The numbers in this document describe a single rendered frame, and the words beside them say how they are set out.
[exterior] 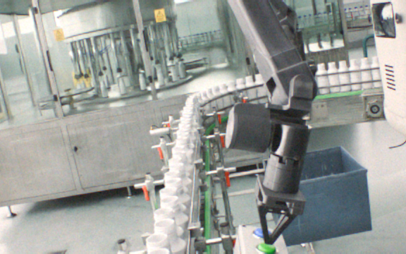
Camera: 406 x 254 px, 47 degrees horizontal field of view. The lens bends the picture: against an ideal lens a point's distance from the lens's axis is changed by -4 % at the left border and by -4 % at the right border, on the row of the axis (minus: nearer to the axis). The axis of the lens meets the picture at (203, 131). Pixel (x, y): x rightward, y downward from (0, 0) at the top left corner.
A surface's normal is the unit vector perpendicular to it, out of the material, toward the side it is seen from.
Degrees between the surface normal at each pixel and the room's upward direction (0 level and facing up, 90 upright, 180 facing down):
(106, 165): 92
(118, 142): 90
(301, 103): 67
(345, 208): 90
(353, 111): 90
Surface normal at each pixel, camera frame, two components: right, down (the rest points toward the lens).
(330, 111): -0.31, 0.26
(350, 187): 0.00, 0.22
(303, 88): 0.14, -0.22
